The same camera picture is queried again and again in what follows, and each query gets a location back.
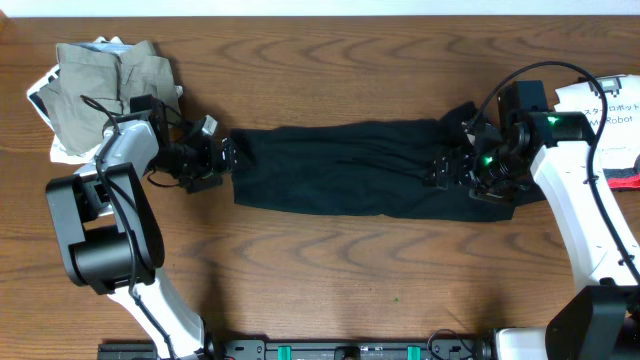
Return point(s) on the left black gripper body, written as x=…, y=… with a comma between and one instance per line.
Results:
x=209, y=158

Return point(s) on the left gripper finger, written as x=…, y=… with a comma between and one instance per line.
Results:
x=229, y=155
x=209, y=126

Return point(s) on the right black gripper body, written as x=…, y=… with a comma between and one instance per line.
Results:
x=491, y=174

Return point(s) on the black t-shirt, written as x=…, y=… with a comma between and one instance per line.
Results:
x=361, y=169

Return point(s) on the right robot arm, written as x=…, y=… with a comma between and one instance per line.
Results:
x=555, y=151

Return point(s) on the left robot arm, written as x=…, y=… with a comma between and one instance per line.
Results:
x=110, y=240

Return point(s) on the khaki folded shirt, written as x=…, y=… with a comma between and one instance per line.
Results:
x=85, y=95

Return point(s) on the black red garment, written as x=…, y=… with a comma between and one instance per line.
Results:
x=625, y=179

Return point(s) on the white printed garment under khaki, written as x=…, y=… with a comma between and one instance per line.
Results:
x=55, y=150

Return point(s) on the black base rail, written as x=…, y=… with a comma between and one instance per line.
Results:
x=437, y=347

